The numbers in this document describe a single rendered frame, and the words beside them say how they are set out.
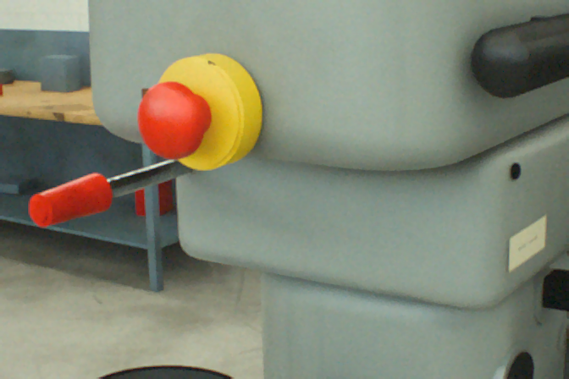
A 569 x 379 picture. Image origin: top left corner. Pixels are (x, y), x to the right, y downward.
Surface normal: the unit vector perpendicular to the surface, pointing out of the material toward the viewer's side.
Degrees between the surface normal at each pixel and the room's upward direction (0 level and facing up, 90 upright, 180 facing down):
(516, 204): 90
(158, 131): 95
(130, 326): 0
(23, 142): 90
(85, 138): 90
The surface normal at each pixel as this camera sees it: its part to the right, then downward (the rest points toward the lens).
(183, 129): -0.02, 0.35
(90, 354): -0.02, -0.97
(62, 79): -0.60, 0.21
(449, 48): 0.46, 0.21
